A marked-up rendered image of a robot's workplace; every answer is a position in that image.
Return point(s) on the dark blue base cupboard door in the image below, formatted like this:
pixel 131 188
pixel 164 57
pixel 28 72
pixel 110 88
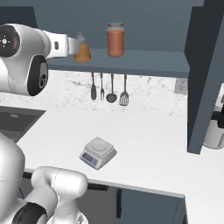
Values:
pixel 148 208

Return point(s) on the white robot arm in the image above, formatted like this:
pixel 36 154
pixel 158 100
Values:
pixel 20 58

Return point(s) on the amber honey bottle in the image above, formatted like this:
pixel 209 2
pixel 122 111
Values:
pixel 82 54

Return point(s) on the grey sink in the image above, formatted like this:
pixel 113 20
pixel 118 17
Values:
pixel 17 122

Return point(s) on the black hanging ladle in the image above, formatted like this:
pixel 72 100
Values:
pixel 111 97

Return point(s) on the grey round appliance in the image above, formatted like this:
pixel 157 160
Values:
pixel 214 137

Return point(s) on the dark blue cabinet door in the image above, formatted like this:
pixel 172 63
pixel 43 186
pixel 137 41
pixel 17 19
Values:
pixel 201 87

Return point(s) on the grey dishwasher front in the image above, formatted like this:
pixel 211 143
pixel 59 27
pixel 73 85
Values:
pixel 99 207

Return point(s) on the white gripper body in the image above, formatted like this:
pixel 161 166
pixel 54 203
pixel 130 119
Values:
pixel 72 46

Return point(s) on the orange glass jar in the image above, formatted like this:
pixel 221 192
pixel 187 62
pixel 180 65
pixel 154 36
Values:
pixel 115 39

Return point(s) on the hanging metal fork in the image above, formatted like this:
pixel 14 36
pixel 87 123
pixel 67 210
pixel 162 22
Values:
pixel 102 89

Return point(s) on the dark blue wall cabinet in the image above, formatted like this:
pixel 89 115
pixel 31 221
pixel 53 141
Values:
pixel 145 62

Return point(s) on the grey wall socket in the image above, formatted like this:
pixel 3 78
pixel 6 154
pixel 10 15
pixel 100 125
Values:
pixel 180 86

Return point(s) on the black hanging spoon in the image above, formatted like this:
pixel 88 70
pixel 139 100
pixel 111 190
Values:
pixel 93 92

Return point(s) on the hanging slotted spatula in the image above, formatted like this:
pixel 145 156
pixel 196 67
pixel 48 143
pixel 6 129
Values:
pixel 124 99

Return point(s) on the white digital scale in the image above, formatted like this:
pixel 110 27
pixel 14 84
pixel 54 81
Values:
pixel 97 153

